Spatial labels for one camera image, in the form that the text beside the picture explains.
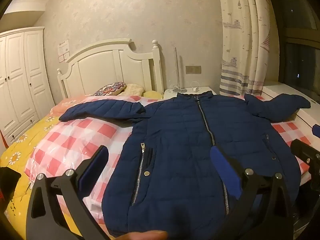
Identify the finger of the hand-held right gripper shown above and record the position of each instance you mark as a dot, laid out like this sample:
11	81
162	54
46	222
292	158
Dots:
303	150
316	130

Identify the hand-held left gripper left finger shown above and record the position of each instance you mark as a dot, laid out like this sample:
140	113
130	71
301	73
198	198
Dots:
93	170

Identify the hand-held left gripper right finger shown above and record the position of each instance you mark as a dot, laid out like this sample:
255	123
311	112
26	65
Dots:
225	170

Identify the navy puffer jacket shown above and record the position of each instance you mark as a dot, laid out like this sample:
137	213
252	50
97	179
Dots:
175	142

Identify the person's left hand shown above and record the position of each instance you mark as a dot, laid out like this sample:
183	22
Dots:
143	236

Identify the pink checked plastic sheet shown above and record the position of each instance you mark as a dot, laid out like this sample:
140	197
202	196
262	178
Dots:
75	140

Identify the peach floral blanket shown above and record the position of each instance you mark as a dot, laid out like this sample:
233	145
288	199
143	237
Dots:
66	103

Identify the yellow floral quilt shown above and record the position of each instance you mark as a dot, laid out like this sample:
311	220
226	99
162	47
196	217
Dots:
22	140

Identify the dark window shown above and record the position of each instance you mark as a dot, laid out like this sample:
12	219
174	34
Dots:
297	55

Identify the purple patterned pillow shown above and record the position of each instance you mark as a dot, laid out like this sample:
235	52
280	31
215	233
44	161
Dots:
110	88

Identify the black object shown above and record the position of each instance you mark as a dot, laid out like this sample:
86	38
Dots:
8	185

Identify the cream quilted pillow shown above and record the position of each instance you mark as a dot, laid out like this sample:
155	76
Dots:
133	90

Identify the white nightstand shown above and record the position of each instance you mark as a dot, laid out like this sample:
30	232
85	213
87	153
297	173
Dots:
170	95

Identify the yellow pillow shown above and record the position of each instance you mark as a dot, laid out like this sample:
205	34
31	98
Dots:
152	95

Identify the white wooden bed headboard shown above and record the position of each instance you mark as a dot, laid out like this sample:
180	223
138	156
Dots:
105	67

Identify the white slim lamp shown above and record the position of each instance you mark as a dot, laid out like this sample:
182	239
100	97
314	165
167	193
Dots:
177	70

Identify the white wardrobe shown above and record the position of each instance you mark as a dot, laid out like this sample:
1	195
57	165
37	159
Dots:
20	80

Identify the ship print curtain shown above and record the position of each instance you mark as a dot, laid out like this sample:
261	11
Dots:
240	42

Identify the white paper notice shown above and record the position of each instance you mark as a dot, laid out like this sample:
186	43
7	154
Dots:
63	47

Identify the wall switch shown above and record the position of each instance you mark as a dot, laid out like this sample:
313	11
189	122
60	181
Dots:
64	58

